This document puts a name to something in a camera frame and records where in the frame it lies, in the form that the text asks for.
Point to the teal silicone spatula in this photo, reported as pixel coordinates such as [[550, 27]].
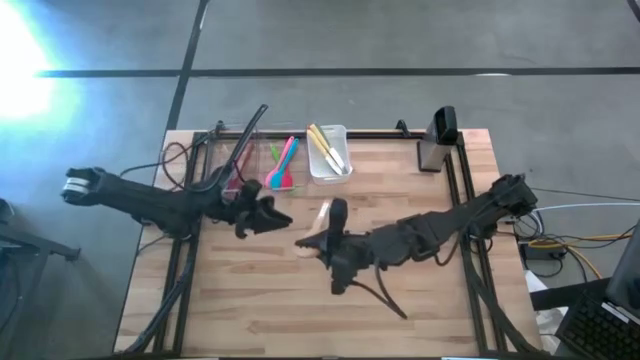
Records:
[[278, 182]]

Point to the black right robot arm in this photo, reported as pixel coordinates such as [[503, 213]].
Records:
[[475, 210]]

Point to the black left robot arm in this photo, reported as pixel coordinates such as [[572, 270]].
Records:
[[140, 200]]

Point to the black laptop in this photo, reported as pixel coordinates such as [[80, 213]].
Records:
[[600, 330]]

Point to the white paper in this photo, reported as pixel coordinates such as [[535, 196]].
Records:
[[547, 320]]

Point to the black clamp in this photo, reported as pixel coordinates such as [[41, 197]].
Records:
[[219, 126], [402, 126]]

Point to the white plastic bin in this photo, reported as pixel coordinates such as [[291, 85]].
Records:
[[315, 172]]

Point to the pink silicone spatula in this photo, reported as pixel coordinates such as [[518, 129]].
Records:
[[268, 179]]

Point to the black aluminium table frame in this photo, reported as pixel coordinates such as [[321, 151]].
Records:
[[375, 135]]

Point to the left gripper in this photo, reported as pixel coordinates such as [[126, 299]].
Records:
[[230, 205]]

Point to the black tripod stand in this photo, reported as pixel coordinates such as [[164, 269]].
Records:
[[30, 245]]

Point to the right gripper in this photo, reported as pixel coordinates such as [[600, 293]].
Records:
[[360, 250]]

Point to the clear plastic bin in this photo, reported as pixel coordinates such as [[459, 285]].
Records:
[[301, 170], [210, 150]]

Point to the black plastic ladle spoon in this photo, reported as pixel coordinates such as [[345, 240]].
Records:
[[250, 131]]

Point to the black power adapter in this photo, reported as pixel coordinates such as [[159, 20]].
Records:
[[537, 251]]

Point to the red slotted spoon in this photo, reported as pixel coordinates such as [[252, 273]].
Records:
[[245, 162]]

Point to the red silicone spatula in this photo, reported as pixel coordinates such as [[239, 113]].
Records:
[[289, 184]]

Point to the light wooden slotted spatula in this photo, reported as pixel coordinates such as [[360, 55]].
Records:
[[318, 222]]

